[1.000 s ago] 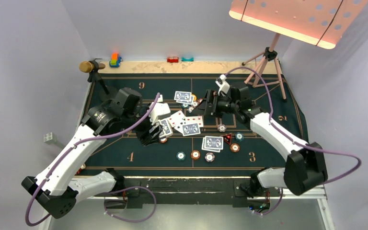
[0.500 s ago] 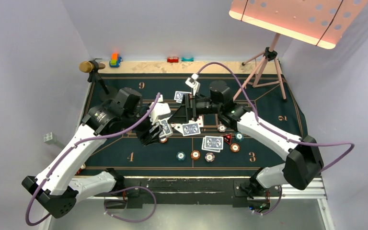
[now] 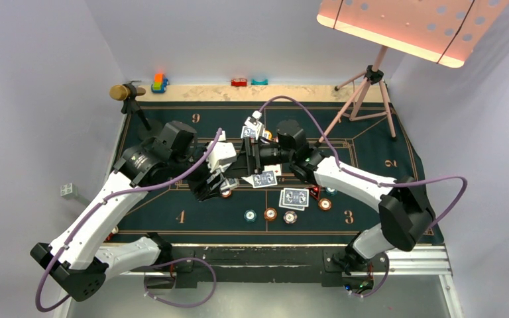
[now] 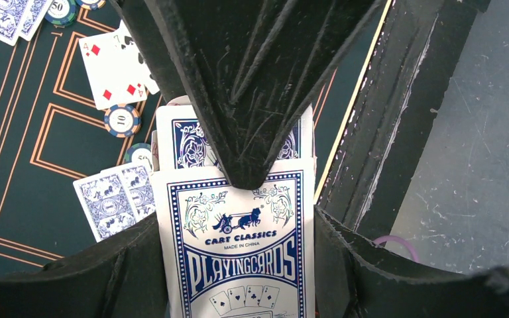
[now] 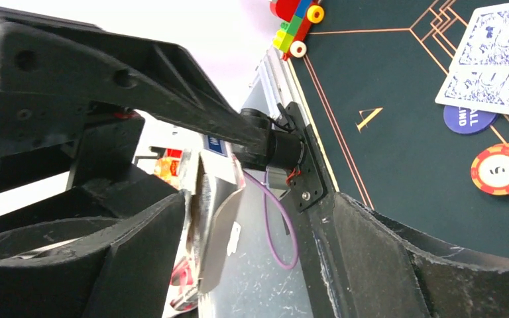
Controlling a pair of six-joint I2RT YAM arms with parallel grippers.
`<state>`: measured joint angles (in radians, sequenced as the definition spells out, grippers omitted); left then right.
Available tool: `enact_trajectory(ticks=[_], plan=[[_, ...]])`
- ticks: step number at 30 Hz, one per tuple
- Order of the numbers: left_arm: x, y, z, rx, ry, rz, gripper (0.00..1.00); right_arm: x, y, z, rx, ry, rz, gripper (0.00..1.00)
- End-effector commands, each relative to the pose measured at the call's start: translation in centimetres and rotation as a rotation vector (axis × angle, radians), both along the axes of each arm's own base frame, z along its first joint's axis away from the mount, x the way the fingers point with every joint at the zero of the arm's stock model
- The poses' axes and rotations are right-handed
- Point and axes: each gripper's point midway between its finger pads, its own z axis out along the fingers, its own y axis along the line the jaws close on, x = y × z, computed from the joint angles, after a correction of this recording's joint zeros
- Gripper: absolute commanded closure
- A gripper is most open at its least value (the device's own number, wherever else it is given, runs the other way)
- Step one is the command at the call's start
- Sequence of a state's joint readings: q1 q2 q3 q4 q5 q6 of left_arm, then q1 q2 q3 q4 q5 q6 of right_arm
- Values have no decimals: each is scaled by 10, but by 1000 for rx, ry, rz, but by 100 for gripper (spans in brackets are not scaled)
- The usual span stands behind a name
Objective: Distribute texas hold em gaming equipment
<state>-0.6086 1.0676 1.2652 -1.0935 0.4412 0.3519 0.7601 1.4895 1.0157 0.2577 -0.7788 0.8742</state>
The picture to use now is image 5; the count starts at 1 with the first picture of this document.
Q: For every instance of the blue white card deck box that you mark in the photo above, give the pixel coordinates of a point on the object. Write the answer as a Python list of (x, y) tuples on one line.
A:
[(212, 182)]

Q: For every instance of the purple small blind button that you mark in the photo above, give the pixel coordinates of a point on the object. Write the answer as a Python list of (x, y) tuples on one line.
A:
[(467, 121)]

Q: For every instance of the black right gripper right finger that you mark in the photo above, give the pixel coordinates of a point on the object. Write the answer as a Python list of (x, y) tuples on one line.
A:
[(383, 268)]

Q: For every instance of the colourful toy train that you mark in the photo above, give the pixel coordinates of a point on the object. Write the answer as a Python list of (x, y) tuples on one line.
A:
[(297, 18)]

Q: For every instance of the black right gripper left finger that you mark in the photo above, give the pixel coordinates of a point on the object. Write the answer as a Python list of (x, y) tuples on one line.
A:
[(68, 256)]

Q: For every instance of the dark green poker mat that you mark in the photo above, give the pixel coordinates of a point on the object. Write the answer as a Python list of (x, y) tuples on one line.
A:
[(370, 77)]

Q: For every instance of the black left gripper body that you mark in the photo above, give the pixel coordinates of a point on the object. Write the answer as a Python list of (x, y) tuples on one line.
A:
[(68, 99)]

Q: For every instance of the aluminium frame rail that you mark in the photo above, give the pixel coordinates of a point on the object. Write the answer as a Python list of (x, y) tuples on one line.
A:
[(280, 84)]

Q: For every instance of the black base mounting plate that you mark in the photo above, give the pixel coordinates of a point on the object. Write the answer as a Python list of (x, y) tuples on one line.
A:
[(308, 201)]

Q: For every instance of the orange red chips small pile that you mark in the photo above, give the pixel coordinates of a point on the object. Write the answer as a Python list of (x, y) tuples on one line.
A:
[(490, 170)]

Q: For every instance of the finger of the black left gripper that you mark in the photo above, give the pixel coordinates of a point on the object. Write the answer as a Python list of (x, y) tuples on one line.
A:
[(175, 90)]

